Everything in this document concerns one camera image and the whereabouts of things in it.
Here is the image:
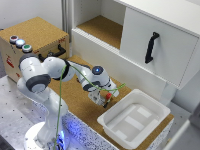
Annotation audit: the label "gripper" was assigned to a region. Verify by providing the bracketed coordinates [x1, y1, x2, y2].
[87, 89, 107, 108]

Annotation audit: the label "white plastic box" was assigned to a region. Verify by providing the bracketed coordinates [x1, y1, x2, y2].
[96, 88, 172, 150]

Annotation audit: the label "white cabinet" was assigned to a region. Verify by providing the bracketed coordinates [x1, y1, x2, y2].
[68, 0, 200, 108]

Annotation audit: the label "white sliding door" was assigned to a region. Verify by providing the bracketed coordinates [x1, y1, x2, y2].
[119, 6, 200, 91]

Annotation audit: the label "green button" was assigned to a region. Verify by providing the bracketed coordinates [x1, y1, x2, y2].
[21, 43, 33, 54]

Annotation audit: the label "blue button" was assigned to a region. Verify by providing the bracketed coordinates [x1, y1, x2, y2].
[14, 38, 27, 49]

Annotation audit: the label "red button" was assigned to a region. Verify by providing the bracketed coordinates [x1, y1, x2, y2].
[9, 34, 20, 45]

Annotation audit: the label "green cable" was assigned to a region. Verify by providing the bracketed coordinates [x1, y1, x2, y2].
[53, 64, 127, 150]

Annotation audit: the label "black drawer handle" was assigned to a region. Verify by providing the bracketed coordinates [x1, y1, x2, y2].
[37, 43, 67, 62]

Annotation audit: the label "black door handle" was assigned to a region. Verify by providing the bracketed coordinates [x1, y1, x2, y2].
[144, 31, 160, 65]

